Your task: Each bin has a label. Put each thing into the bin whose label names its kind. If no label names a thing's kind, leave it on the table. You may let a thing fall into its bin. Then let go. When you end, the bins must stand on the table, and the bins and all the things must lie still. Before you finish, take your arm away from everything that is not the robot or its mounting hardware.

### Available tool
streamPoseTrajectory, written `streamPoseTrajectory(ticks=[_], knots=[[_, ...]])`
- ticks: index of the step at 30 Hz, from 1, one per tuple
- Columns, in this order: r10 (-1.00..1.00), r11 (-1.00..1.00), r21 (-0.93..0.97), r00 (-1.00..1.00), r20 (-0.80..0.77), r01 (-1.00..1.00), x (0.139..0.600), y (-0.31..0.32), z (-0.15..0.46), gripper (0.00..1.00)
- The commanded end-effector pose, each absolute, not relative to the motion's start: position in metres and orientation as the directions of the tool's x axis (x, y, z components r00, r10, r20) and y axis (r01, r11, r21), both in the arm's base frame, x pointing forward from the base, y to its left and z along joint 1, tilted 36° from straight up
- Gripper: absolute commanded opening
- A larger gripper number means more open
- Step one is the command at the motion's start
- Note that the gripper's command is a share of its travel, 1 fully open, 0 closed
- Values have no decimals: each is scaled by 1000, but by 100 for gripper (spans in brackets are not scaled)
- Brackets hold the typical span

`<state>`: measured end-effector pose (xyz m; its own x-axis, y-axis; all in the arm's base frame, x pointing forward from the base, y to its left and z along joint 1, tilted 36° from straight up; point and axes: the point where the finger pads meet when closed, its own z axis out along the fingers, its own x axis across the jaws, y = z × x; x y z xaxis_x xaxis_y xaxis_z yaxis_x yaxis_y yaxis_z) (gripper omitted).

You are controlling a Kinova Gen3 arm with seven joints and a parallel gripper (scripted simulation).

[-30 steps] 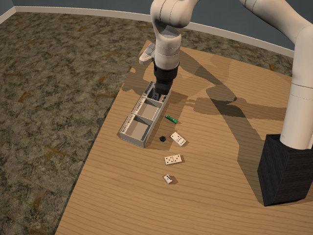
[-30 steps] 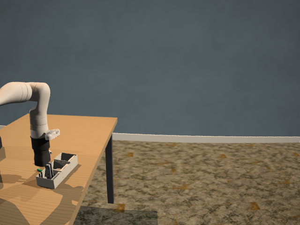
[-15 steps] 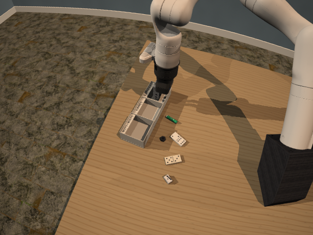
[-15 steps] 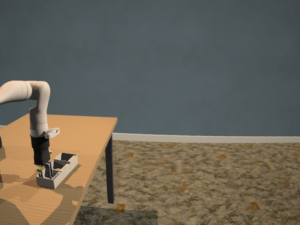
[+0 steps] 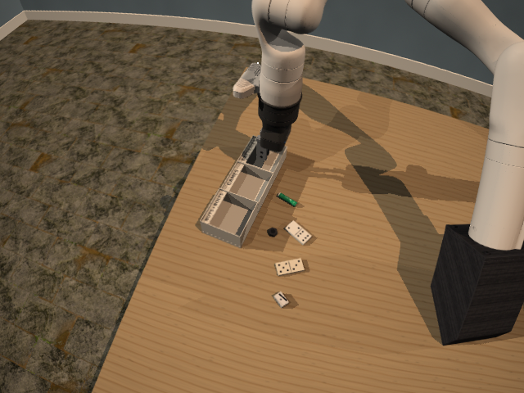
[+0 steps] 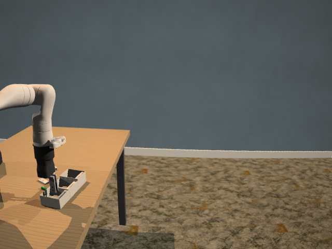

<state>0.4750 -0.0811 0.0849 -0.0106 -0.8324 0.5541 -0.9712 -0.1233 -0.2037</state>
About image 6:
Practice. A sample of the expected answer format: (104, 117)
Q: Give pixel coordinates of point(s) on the grey three-compartment bin rack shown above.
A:
(68, 184)

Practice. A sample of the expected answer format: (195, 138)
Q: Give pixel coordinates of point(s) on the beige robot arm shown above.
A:
(22, 95)

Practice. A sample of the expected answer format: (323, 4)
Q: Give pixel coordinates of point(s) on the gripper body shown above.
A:
(44, 153)

